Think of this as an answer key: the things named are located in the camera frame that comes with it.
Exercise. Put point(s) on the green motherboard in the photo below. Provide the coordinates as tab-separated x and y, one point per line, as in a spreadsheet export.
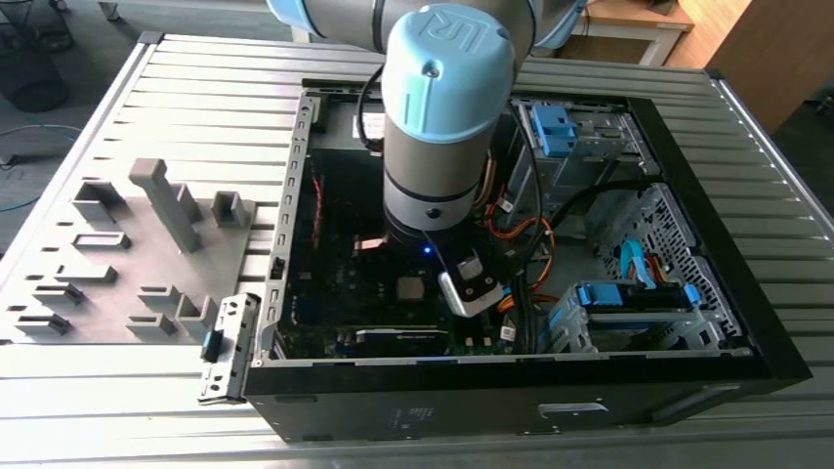
364	293

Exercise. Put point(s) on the grey parts rack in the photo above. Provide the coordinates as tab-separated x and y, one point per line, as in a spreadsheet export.
149	273

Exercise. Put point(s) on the black graphics card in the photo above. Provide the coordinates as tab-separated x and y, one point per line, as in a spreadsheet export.
398	339

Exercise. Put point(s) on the CPU with silver top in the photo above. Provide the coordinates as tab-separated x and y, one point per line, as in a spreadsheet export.
411	289

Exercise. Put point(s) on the black PC case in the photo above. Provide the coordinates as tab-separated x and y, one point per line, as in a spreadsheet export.
456	405

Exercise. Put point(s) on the green RAM stick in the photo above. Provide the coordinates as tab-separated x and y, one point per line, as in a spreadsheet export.
482	332

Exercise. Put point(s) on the grey power supply unit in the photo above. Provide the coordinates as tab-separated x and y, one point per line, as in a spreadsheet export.
339	171

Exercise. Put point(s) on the metal bracket with blue clip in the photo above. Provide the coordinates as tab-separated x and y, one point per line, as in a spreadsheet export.
228	312

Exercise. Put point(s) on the wooden cabinet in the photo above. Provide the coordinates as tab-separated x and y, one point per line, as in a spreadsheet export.
768	49

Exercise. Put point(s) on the silver metal disk bay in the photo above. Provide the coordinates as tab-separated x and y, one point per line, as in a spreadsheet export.
651	325

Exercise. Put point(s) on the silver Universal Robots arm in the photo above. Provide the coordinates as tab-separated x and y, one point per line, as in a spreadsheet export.
443	122

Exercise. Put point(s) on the hard disk in blue carrier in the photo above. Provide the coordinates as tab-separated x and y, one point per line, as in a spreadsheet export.
599	294

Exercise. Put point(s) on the blue drive bay latch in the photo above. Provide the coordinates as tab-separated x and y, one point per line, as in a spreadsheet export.
552	117
559	145
556	322

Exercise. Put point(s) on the wooden desk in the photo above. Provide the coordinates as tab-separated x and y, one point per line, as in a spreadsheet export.
638	19

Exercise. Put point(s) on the silver metal drive cage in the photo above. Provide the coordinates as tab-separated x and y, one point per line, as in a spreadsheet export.
586	171

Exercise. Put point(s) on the black office chair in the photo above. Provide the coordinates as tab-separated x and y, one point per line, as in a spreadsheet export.
36	88

